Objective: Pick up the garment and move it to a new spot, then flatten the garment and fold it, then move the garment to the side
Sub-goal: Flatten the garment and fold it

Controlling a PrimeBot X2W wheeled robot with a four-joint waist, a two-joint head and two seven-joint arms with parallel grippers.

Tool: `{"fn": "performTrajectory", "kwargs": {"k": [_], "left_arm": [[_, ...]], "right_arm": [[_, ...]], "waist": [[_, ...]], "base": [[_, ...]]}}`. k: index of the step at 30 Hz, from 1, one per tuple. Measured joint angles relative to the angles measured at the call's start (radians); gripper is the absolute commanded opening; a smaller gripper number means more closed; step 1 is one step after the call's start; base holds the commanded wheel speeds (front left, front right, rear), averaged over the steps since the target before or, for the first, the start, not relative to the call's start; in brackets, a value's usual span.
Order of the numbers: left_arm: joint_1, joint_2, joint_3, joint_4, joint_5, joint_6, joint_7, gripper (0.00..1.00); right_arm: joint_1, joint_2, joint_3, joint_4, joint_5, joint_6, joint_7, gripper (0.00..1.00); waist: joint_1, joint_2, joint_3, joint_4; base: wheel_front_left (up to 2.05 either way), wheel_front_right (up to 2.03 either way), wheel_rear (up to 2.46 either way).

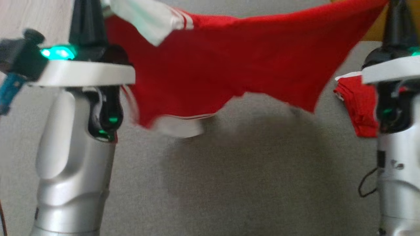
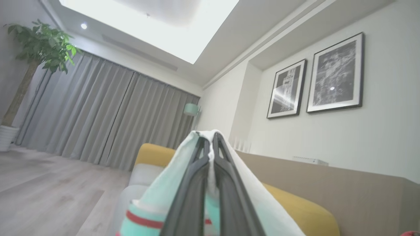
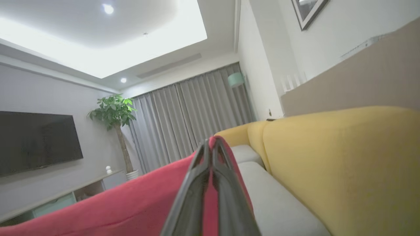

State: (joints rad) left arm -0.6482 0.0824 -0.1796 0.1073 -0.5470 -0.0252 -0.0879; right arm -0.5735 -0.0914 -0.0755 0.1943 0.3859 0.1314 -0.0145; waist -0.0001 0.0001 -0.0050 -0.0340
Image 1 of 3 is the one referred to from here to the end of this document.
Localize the folded red garment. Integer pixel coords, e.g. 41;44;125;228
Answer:
334;73;380;138

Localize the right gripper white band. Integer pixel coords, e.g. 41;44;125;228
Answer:
361;0;420;85

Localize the red jersey with white trim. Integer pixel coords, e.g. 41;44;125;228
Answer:
102;0;389;138

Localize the wide yellow sofa back cushion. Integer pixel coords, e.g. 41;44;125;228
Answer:
330;0;391;42

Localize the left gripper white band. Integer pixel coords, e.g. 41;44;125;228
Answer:
29;0;136;88

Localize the black cable teal connector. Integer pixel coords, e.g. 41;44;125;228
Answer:
0;73;26;236
357;167;381;198

